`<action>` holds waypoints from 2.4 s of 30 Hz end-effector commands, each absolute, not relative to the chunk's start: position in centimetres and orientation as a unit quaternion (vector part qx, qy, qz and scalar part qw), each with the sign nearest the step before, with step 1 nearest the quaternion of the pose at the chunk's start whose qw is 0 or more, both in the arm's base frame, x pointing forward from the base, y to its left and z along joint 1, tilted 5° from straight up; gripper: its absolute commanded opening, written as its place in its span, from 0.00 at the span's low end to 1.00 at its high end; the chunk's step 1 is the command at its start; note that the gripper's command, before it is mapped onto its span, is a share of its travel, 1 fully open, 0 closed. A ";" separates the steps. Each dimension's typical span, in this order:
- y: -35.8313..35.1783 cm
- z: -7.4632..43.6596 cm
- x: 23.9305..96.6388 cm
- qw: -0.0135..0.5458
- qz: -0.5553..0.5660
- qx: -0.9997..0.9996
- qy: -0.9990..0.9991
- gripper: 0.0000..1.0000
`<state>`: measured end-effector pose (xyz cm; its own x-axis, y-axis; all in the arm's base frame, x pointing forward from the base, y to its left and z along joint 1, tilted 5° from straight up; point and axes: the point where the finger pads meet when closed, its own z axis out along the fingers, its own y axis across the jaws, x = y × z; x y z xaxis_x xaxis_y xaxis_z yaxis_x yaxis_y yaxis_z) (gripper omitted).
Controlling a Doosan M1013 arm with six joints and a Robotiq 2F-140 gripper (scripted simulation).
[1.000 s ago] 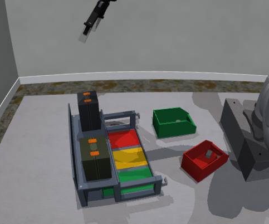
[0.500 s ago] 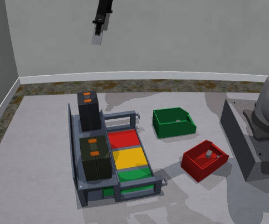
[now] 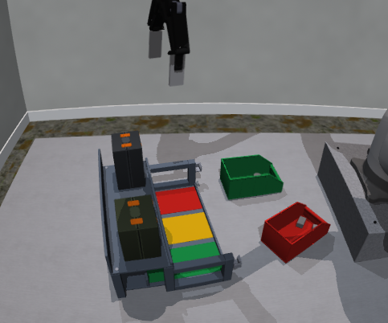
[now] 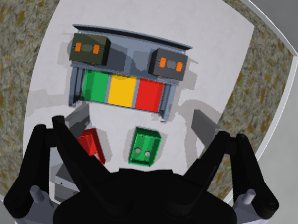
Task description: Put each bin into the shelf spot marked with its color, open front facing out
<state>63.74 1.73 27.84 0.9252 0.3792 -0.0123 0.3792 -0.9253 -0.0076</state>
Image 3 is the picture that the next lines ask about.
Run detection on red bin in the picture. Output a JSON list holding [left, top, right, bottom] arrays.
[[261, 202, 330, 263]]

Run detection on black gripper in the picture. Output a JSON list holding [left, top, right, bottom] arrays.
[[147, 0, 190, 87]]

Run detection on black case with orange handles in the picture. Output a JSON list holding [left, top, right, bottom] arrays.
[[111, 130, 145, 190]]

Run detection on green bin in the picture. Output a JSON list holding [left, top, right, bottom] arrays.
[[220, 154, 282, 199]]

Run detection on grey metal shelf rack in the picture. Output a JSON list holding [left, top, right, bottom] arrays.
[[98, 149, 242, 298]]

